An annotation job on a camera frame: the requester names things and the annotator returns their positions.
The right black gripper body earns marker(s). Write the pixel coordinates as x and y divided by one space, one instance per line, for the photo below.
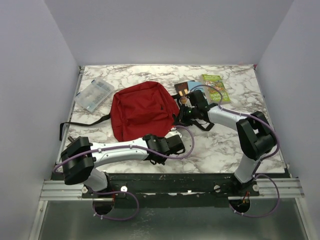
188 114

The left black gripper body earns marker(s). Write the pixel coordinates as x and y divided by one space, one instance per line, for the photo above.
162 161

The dark brown book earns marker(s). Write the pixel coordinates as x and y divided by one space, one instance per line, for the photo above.
182 88

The light blue book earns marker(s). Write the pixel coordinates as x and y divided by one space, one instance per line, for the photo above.
192 85

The green illustrated book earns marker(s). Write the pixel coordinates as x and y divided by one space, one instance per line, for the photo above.
215 81

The red student backpack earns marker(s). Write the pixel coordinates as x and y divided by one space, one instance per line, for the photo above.
145 108

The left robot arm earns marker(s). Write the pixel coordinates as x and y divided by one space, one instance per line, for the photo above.
86 157

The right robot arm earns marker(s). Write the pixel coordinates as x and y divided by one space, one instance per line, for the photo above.
257 138

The clear plastic storage box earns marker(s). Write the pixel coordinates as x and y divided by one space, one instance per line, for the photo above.
94 94

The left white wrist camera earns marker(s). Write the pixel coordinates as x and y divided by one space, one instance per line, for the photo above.
173 132

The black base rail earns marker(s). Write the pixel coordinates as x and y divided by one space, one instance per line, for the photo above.
172 190

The black metal bracket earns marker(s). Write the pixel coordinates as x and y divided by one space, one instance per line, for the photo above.
70 141

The aluminium extrusion rail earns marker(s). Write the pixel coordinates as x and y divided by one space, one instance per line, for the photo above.
288 188

